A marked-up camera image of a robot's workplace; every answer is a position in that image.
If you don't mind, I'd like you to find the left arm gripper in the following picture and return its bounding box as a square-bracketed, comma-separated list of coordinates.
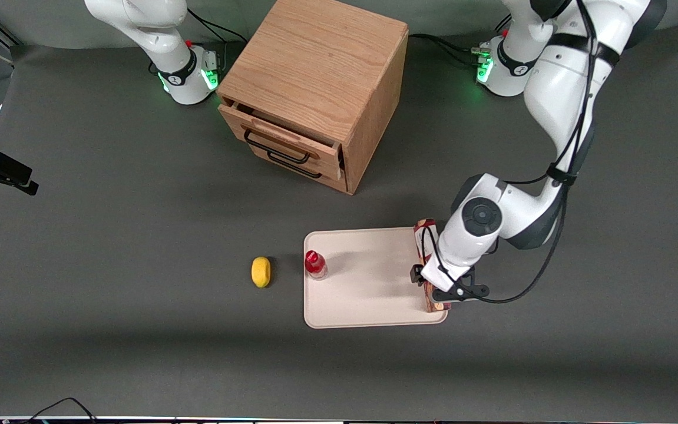
[410, 253, 474, 305]

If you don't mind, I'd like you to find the red cookie box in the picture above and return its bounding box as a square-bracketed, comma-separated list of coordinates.
[413, 218, 452, 313]

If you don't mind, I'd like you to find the beige plastic tray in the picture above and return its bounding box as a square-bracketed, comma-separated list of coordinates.
[303, 226, 449, 329]

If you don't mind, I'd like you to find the small red capped bottle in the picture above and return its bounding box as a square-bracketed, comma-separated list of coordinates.
[305, 250, 328, 281]

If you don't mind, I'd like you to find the yellow lemon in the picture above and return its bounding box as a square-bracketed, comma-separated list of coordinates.
[251, 256, 272, 289]

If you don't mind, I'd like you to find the wooden drawer cabinet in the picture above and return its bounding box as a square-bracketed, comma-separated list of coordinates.
[216, 0, 410, 196]

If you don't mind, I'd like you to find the wooden drawer with narrow handle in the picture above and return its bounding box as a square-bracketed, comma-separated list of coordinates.
[250, 144, 349, 194]

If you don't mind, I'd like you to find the narrow black drawer handle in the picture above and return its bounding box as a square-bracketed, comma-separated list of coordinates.
[266, 150, 323, 180]

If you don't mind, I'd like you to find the wide black drawer handle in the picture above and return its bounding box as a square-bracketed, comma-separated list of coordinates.
[243, 129, 312, 165]

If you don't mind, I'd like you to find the wooden drawer with wide handle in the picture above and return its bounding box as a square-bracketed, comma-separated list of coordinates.
[219, 104, 343, 179]

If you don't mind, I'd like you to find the thin black table edge cable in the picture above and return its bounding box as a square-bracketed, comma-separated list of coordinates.
[19, 397, 99, 424]

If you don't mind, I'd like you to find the black left arm base cable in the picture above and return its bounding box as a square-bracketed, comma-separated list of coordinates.
[408, 16, 513, 68]

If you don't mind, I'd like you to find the black arm base cable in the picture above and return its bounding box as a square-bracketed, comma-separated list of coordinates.
[187, 8, 246, 47]
[408, 16, 513, 68]

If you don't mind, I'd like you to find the black right arm base cable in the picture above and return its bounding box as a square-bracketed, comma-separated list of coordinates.
[187, 8, 246, 47]

